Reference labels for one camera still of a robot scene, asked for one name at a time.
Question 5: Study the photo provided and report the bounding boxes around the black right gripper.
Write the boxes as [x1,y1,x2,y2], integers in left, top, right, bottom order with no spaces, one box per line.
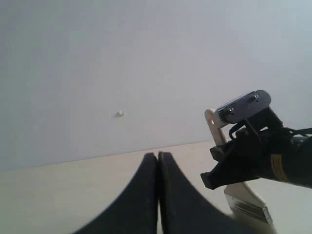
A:
[201,107,285,190]

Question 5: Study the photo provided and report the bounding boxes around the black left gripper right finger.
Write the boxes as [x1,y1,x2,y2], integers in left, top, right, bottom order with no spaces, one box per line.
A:
[158,152,244,234]

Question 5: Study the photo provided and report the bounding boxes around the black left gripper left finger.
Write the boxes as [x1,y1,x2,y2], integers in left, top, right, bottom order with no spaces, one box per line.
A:
[76,153,158,234]

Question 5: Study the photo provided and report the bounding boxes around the white paint brush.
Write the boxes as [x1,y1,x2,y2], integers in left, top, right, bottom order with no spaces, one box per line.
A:
[205,109,277,234]

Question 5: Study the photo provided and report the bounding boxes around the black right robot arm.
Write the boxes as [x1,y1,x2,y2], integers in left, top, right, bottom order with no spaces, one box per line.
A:
[201,108,312,190]

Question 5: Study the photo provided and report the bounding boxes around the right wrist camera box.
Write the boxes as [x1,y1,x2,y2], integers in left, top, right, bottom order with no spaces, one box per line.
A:
[214,90,271,127]

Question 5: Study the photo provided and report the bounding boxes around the black right camera cable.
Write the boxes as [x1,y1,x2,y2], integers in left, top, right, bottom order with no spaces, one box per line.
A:
[228,124,312,141]

